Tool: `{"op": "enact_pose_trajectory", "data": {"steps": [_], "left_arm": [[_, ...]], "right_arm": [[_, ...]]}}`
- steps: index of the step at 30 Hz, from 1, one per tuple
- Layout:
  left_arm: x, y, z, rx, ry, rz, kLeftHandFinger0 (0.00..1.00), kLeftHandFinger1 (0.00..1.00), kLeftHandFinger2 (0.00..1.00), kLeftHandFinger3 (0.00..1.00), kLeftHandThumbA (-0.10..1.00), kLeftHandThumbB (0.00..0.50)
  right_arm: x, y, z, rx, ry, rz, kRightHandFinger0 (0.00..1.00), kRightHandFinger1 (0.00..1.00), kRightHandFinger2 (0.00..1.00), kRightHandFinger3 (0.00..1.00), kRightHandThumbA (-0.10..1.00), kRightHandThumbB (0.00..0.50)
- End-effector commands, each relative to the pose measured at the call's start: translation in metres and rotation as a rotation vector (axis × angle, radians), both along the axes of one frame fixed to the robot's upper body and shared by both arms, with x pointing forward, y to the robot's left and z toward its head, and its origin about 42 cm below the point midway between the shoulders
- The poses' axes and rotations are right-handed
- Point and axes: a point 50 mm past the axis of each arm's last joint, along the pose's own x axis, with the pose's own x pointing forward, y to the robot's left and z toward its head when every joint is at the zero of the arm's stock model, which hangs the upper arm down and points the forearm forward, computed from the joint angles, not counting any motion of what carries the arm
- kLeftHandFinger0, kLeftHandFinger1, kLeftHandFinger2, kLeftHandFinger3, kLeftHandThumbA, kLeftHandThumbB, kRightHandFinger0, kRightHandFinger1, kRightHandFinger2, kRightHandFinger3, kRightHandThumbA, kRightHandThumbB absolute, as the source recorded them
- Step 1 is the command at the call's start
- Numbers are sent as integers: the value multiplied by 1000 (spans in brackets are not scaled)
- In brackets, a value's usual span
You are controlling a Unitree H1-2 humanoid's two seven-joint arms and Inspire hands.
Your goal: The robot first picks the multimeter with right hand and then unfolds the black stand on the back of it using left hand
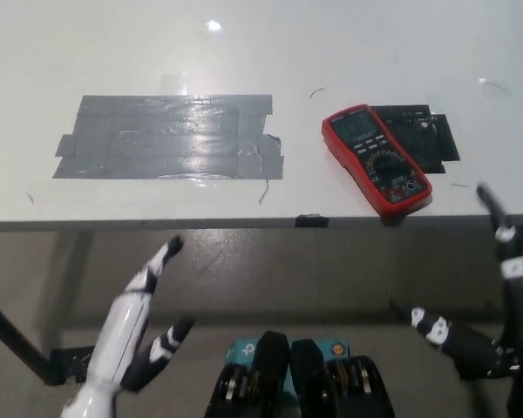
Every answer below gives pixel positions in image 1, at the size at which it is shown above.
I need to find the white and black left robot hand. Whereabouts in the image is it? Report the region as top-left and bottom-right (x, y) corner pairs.
(60, 234), (197, 418)

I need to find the black tape patch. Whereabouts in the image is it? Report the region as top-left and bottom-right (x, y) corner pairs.
(368, 103), (462, 175)

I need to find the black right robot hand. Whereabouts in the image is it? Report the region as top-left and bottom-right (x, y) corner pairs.
(390, 182), (523, 418)

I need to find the small black tape strip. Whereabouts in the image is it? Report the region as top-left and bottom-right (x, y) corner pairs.
(295, 212), (331, 229)

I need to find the grey duct tape patch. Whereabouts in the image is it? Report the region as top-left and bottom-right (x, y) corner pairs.
(51, 93), (286, 180)

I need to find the black diagonal table leg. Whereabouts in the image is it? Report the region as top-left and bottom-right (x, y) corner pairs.
(0, 289), (53, 387)

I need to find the red digital multimeter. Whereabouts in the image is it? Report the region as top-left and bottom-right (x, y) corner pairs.
(321, 103), (433, 218)

